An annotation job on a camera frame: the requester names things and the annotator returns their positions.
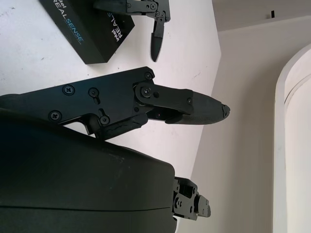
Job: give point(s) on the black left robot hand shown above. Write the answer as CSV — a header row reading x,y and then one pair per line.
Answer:
x,y
136,6

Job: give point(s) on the white curved panel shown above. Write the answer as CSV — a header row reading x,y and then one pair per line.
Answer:
x,y
296,121

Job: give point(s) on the small black wall fixture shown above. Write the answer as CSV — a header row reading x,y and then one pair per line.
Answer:
x,y
272,14

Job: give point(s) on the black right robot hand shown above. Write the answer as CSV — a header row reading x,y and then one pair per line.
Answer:
x,y
73,182

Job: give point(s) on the black RealSense box lid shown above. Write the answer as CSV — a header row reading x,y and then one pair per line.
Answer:
x,y
73,31

